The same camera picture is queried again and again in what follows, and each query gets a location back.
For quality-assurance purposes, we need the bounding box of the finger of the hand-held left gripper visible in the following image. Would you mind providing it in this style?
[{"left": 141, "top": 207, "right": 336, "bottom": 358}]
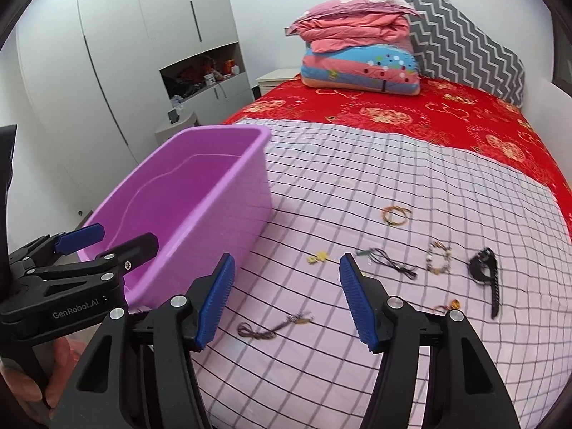
[
  {"left": 8, "top": 224, "right": 106, "bottom": 271},
  {"left": 24, "top": 232, "right": 160, "bottom": 287}
]

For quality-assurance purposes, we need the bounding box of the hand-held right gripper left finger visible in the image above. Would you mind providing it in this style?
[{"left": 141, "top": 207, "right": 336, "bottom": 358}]
[{"left": 48, "top": 253, "right": 236, "bottom": 429}]

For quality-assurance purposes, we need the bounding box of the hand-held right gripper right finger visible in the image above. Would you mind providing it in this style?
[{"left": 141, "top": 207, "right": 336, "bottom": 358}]
[{"left": 339, "top": 252, "right": 521, "bottom": 429}]

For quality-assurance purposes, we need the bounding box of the black cord necklace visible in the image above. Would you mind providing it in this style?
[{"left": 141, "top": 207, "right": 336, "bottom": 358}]
[{"left": 356, "top": 248, "right": 418, "bottom": 280}]

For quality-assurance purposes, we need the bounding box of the brown cord bracelet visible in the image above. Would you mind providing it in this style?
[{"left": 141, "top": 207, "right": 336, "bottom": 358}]
[{"left": 237, "top": 314, "right": 314, "bottom": 338}]

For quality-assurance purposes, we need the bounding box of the purple plastic tub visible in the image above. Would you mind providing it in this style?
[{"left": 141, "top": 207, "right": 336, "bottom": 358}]
[{"left": 77, "top": 125, "right": 274, "bottom": 311}]

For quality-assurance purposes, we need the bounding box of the beaded bracelet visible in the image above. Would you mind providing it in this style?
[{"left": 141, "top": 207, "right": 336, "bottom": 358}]
[{"left": 426, "top": 241, "right": 452, "bottom": 274}]

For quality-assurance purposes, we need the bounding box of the orange cord bracelet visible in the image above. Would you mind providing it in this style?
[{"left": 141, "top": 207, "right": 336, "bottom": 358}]
[{"left": 382, "top": 204, "right": 413, "bottom": 225}]

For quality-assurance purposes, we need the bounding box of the black wristwatch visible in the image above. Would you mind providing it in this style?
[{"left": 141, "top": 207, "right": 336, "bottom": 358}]
[{"left": 467, "top": 247, "right": 501, "bottom": 320}]

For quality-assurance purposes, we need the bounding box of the person's left hand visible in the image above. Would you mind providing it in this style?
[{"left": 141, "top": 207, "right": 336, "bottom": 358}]
[{"left": 0, "top": 357, "right": 48, "bottom": 427}]

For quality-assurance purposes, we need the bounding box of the pink checked sheet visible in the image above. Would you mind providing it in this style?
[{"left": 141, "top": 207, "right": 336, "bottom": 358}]
[{"left": 134, "top": 120, "right": 568, "bottom": 429}]

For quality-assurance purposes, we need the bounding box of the grey stool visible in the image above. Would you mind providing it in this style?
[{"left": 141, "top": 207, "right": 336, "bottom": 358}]
[{"left": 155, "top": 109, "right": 199, "bottom": 148}]

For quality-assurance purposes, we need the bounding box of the white wardrobe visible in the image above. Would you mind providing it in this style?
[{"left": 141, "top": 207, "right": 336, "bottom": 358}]
[{"left": 15, "top": 0, "right": 251, "bottom": 228}]

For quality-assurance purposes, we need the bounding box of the red patterned bedsheet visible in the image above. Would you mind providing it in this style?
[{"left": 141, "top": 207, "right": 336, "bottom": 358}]
[{"left": 222, "top": 75, "right": 572, "bottom": 242}]

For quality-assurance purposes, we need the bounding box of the white nightstand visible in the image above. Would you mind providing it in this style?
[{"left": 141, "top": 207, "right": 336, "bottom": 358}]
[{"left": 256, "top": 68, "right": 302, "bottom": 97}]

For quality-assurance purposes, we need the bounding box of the colourful striped pillow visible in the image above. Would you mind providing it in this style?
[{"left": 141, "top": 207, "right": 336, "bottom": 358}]
[{"left": 300, "top": 38, "right": 423, "bottom": 95}]

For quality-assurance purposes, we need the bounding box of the pink folded quilt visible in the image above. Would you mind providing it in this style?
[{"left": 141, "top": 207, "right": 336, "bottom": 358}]
[{"left": 286, "top": 0, "right": 423, "bottom": 54}]

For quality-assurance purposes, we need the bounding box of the grey chevron pillow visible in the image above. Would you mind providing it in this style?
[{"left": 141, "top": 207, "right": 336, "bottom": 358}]
[{"left": 391, "top": 0, "right": 526, "bottom": 108}]

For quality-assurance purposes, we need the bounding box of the dark window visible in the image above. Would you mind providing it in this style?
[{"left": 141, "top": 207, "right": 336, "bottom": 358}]
[{"left": 547, "top": 0, "right": 572, "bottom": 92}]

